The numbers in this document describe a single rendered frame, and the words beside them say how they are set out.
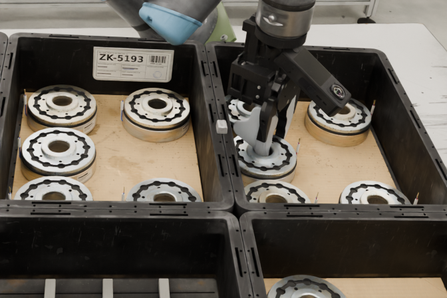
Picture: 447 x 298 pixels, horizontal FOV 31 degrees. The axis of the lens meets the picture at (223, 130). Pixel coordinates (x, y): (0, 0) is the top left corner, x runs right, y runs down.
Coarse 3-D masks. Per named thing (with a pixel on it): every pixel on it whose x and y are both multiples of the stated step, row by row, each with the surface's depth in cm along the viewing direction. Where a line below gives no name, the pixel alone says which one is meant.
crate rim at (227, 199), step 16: (16, 48) 119; (208, 80) 119; (0, 96) 109; (208, 96) 115; (0, 112) 106; (208, 112) 112; (0, 128) 103; (0, 144) 101; (224, 160) 104; (224, 176) 101; (224, 192) 99; (16, 208) 92; (32, 208) 92; (48, 208) 93; (64, 208) 93; (80, 208) 93; (96, 208) 94; (112, 208) 94; (128, 208) 94; (144, 208) 95; (160, 208) 95; (176, 208) 95; (192, 208) 96; (208, 208) 96; (224, 208) 96
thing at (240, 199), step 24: (216, 48) 127; (240, 48) 128; (312, 48) 130; (336, 48) 131; (360, 48) 132; (216, 72) 121; (384, 72) 128; (216, 96) 115; (432, 144) 112; (240, 192) 99; (240, 216) 98
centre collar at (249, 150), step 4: (248, 144) 118; (272, 144) 118; (248, 148) 117; (252, 148) 117; (272, 148) 118; (276, 148) 118; (248, 152) 116; (252, 152) 116; (272, 152) 118; (276, 152) 117; (252, 156) 116; (256, 156) 116; (260, 156) 116; (264, 156) 116; (268, 156) 116; (272, 156) 116; (276, 156) 116; (256, 160) 116; (260, 160) 115; (264, 160) 115; (268, 160) 116; (272, 160) 116
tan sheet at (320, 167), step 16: (304, 112) 133; (304, 128) 129; (304, 144) 126; (320, 144) 126; (368, 144) 128; (304, 160) 122; (320, 160) 123; (336, 160) 123; (352, 160) 124; (368, 160) 124; (304, 176) 119; (320, 176) 120; (336, 176) 120; (352, 176) 121; (368, 176) 121; (384, 176) 122; (304, 192) 116; (320, 192) 117; (336, 192) 117
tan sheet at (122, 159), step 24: (96, 96) 129; (120, 96) 130; (24, 120) 122; (96, 120) 124; (120, 120) 125; (96, 144) 119; (120, 144) 120; (144, 144) 121; (168, 144) 121; (192, 144) 122; (96, 168) 115; (120, 168) 116; (144, 168) 116; (168, 168) 117; (192, 168) 118; (96, 192) 111; (120, 192) 111
